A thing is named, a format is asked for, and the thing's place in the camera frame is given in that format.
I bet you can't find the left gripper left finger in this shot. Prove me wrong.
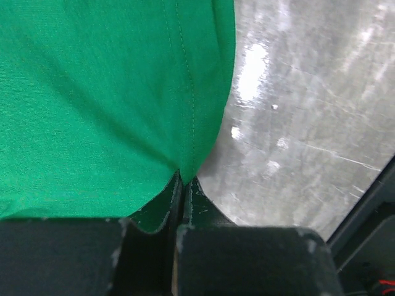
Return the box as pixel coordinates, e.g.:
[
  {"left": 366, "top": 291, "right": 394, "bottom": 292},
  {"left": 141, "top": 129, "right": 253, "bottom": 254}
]
[{"left": 120, "top": 172, "right": 183, "bottom": 295}]

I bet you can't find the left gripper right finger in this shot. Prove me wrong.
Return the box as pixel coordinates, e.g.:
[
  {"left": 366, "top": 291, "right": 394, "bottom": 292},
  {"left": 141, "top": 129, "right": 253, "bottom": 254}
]
[{"left": 175, "top": 177, "right": 235, "bottom": 295}]

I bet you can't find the green t shirt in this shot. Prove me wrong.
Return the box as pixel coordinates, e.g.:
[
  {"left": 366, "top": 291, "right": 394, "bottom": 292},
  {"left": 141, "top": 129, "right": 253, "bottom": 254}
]
[{"left": 1, "top": 1, "right": 235, "bottom": 218}]

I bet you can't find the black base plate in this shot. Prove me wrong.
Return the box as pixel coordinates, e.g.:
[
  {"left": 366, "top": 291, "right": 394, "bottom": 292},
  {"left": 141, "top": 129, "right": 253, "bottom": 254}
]
[{"left": 327, "top": 160, "right": 395, "bottom": 295}]

